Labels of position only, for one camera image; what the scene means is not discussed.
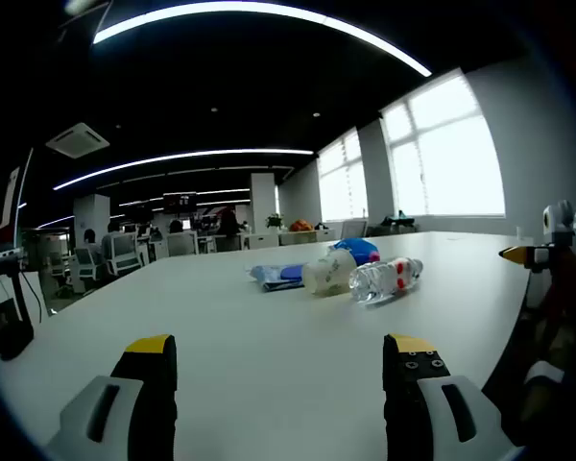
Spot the window with blinds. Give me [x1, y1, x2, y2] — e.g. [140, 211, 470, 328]
[316, 128, 370, 223]

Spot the white table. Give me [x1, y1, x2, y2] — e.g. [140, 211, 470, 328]
[0, 230, 534, 461]

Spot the long ceiling light strip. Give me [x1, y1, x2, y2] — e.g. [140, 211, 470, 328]
[91, 1, 433, 78]

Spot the large bright window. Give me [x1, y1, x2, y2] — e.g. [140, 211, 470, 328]
[381, 69, 507, 217]

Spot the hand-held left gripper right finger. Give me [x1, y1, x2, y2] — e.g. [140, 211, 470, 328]
[382, 333, 527, 461]

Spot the blue bag with pink flower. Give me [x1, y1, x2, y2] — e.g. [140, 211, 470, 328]
[326, 237, 382, 265]

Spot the clear plastic bottle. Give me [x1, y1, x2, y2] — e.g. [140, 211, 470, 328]
[348, 256, 424, 304]

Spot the blue wipes packet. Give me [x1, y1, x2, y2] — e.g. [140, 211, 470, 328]
[245, 261, 313, 293]

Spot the ceiling air conditioner unit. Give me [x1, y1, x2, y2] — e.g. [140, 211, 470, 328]
[45, 122, 111, 159]

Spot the dark green object by window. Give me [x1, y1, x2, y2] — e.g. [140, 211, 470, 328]
[381, 210, 417, 227]

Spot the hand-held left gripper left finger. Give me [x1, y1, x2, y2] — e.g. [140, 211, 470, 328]
[45, 334, 178, 461]

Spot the white office chair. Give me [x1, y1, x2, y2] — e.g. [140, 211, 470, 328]
[110, 233, 145, 275]
[166, 231, 201, 256]

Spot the cream leaf-print tissue pack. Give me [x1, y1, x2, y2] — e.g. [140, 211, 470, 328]
[300, 249, 359, 298]

